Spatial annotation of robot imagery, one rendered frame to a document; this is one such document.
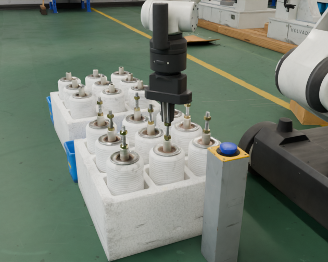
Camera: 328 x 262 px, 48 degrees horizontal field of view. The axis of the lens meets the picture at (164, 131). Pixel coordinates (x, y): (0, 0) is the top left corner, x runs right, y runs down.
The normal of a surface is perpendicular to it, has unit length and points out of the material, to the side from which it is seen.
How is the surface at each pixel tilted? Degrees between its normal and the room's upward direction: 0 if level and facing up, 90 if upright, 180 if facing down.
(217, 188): 90
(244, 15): 90
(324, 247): 0
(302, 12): 90
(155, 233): 90
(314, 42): 45
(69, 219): 0
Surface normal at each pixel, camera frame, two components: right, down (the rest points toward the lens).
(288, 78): -0.93, 0.09
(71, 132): 0.42, 0.37
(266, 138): -0.66, -0.54
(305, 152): 0.00, -0.91
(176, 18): -0.35, 0.38
